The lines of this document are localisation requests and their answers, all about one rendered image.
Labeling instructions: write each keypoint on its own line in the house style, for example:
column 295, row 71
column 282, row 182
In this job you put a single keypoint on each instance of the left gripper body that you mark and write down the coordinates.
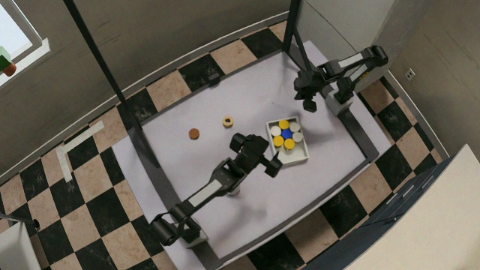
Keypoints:
column 310, row 105

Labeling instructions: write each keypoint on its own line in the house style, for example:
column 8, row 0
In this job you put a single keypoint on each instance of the tan roll of tape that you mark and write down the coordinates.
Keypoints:
column 227, row 118

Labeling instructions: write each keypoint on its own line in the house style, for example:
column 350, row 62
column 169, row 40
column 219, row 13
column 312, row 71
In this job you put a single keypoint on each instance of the blue jar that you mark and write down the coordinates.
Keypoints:
column 286, row 134

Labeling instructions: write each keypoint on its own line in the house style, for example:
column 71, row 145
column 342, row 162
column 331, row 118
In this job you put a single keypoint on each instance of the white cylinder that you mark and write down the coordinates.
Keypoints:
column 294, row 127
column 275, row 131

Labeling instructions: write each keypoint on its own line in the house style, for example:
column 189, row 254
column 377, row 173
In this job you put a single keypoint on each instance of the grey short cylinder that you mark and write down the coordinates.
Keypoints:
column 235, row 192

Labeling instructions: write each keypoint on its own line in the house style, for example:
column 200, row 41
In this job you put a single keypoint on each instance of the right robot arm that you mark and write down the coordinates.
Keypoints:
column 221, row 181

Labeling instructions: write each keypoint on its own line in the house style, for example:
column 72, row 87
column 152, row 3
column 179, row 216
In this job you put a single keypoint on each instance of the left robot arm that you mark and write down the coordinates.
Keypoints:
column 336, row 69

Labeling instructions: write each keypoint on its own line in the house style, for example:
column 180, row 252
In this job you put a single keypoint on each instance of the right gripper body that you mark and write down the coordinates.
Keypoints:
column 272, row 168

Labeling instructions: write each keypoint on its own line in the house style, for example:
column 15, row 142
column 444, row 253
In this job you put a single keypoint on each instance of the brown flat disc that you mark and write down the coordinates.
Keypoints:
column 194, row 133

